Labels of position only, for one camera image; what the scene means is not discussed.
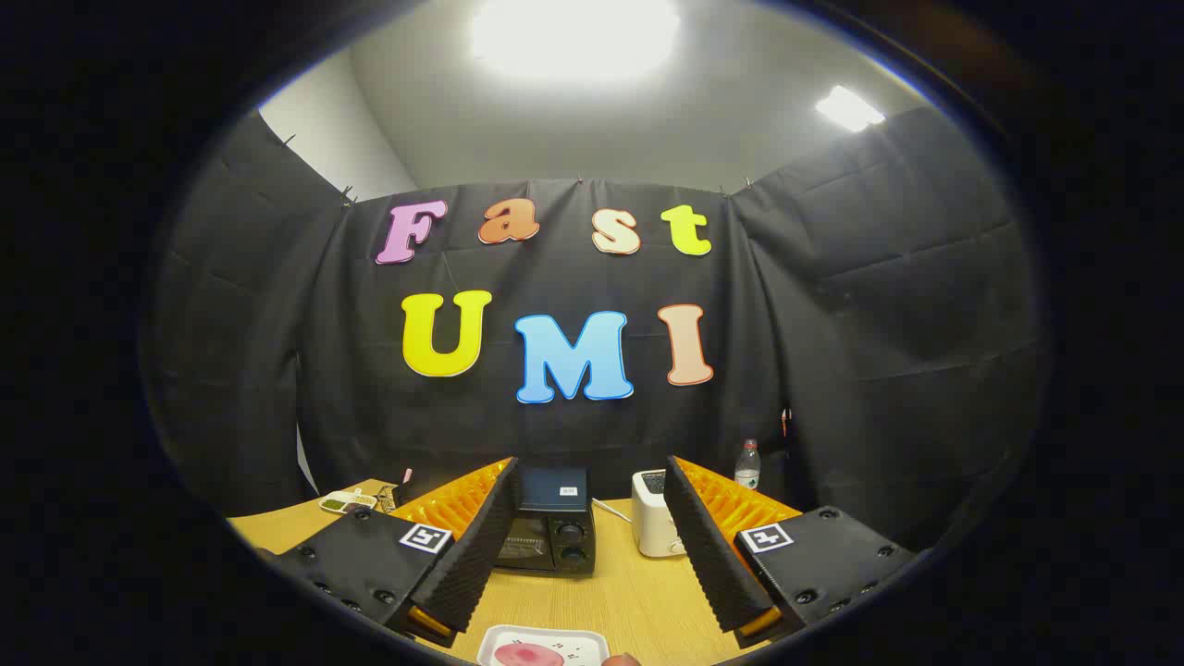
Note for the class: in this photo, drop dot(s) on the white square plate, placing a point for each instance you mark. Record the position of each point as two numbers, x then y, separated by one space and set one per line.
555 636

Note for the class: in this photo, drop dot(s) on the small ceiling light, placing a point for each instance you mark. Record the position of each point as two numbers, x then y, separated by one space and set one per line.
848 108

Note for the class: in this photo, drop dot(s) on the black toaster oven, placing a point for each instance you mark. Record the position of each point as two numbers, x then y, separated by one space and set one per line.
555 536

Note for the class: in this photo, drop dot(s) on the white divided bean dish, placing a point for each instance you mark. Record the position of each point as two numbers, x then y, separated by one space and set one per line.
338 504

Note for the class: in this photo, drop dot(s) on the black backdrop cloth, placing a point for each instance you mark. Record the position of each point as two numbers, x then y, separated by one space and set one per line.
832 324

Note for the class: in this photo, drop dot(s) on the large ceiling light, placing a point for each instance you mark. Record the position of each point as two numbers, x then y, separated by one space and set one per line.
573 37

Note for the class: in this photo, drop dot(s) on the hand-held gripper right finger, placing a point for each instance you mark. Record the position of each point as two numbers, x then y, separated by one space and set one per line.
708 555

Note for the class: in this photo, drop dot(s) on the white toaster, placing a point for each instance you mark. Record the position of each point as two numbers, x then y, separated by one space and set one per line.
650 518

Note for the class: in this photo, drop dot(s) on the pink ham slice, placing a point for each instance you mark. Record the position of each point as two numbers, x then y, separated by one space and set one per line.
527 656

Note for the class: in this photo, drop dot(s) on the clear water bottle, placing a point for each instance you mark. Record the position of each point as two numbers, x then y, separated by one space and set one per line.
747 472

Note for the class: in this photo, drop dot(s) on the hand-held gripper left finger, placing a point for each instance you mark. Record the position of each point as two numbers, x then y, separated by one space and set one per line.
481 555

